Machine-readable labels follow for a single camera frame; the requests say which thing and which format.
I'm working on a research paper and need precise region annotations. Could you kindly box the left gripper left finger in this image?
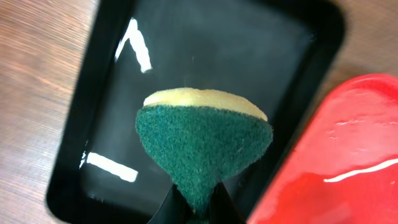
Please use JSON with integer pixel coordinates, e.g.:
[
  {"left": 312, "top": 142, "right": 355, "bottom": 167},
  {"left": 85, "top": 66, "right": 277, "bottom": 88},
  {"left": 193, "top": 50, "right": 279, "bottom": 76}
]
[{"left": 147, "top": 184, "right": 192, "bottom": 224}]

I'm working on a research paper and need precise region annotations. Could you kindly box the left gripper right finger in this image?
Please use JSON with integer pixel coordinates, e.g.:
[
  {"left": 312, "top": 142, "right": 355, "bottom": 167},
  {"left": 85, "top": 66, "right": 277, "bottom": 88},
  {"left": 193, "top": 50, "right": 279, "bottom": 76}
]
[{"left": 208, "top": 183, "right": 246, "bottom": 224}]

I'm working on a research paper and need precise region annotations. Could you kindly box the yellow green sponge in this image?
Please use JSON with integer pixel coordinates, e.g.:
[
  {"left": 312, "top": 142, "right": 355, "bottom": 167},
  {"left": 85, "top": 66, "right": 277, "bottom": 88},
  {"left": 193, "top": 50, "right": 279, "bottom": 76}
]
[{"left": 136, "top": 88, "right": 273, "bottom": 218}]

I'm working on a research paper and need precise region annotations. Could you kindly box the red plastic tray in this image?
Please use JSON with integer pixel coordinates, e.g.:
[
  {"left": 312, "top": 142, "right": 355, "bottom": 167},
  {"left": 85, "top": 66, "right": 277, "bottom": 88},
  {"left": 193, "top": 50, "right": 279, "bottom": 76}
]
[{"left": 248, "top": 74, "right": 397, "bottom": 223}]

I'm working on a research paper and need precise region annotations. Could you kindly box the black water basin tray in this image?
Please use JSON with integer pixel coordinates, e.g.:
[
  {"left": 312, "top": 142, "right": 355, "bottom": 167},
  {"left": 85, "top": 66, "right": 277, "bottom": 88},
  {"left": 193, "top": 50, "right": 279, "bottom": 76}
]
[{"left": 46, "top": 0, "right": 345, "bottom": 223}]

